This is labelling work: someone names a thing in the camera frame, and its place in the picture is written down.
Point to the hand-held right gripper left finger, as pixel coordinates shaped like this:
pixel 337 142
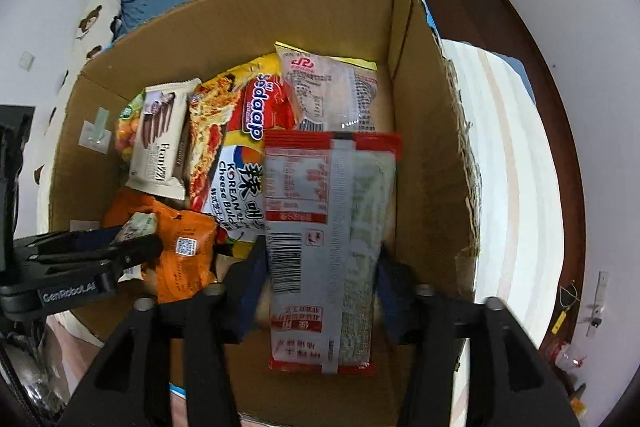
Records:
pixel 250 289

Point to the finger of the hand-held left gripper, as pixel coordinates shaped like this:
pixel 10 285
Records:
pixel 135 252
pixel 75 241

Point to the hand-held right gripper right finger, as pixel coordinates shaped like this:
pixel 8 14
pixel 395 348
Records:
pixel 395 299

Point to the orange snack packet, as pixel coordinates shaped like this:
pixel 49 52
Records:
pixel 185 267

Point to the red and grey snack packet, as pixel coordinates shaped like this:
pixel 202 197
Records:
pixel 325 217

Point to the white wafer packet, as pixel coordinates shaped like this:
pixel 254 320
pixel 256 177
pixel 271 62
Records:
pixel 160 142

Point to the green candy packet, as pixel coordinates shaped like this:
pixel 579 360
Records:
pixel 125 132

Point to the instant noodle packet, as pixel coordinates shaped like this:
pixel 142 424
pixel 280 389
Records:
pixel 220 147

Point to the yellow clear snack packet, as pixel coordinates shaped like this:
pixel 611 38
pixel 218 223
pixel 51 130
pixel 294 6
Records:
pixel 325 92

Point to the cardboard box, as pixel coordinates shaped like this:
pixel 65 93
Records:
pixel 325 7

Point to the striped cat print blanket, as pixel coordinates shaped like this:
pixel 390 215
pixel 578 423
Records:
pixel 505 157

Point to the bear print pillow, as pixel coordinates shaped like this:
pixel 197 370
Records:
pixel 90 22

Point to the white wall outlet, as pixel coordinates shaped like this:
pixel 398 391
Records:
pixel 25 59

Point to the white wall socket strip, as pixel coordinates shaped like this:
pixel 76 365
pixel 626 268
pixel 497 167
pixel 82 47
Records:
pixel 599 302

